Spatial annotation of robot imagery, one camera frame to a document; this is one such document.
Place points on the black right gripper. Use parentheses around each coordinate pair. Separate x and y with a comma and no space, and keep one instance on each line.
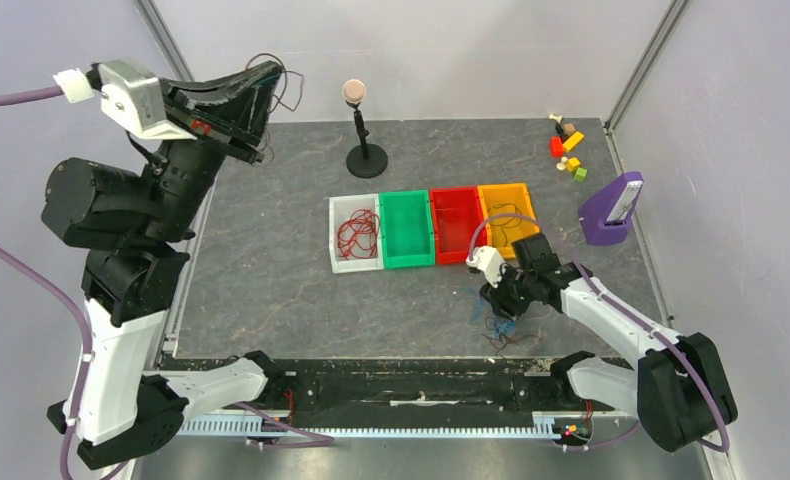
(513,297)

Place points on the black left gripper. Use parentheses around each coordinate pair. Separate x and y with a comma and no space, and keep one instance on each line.
(231,110)

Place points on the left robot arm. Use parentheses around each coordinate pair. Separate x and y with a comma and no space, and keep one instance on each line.
(129,224)

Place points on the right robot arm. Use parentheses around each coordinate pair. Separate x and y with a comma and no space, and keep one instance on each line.
(674,385)

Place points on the orange plastic bin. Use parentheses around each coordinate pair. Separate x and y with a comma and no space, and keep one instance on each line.
(509,198)

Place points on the red plastic bin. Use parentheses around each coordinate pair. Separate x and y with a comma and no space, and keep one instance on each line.
(456,212)

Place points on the purple metronome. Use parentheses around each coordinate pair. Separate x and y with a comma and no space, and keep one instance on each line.
(606,217)

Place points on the green plastic bin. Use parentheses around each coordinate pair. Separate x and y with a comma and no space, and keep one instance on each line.
(407,231)

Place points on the green wooden cube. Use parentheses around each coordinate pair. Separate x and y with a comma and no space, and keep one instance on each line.
(580,174)

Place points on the black microphone stand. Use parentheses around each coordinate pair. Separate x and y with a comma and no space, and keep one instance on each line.
(365,160)

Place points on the yellow wooden cube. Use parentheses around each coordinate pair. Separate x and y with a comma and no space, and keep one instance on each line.
(572,164)

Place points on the white transparent plastic bin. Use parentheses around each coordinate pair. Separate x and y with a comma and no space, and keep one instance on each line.
(355,233)

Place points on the red wooden block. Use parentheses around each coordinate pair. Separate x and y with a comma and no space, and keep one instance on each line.
(556,147)

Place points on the yellow wooden bar block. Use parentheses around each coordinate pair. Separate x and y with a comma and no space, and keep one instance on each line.
(572,141)

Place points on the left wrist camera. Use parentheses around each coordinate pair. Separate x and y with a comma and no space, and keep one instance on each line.
(130,96)

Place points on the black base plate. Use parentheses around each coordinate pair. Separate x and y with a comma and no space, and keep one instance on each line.
(418,393)

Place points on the white cable duct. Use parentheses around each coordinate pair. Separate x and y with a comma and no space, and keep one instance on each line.
(253,426)

